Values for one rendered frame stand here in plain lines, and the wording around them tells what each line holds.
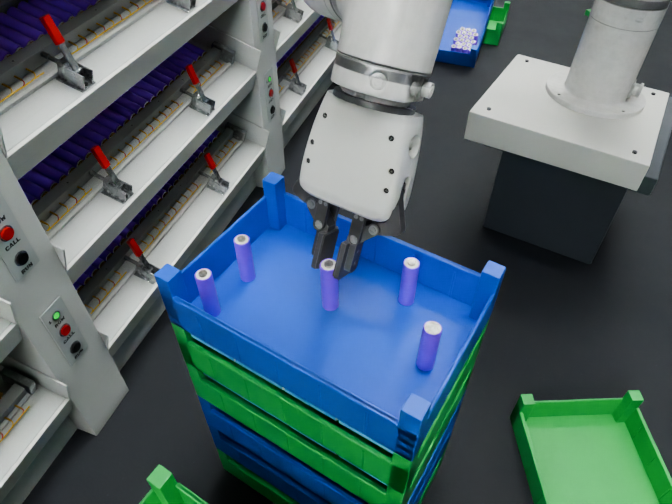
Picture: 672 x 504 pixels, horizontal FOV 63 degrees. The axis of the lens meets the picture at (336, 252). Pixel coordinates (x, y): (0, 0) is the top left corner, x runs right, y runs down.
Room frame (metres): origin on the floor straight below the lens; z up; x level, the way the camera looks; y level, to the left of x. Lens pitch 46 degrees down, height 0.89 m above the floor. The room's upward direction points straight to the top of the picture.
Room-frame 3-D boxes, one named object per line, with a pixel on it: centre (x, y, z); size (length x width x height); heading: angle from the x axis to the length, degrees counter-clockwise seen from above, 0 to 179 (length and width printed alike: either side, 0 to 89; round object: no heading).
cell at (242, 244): (0.43, 0.10, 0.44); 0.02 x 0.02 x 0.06
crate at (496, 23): (2.02, -0.47, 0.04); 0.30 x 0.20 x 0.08; 70
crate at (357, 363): (0.37, 0.00, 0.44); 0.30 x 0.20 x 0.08; 58
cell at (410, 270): (0.40, -0.08, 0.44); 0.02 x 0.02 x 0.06
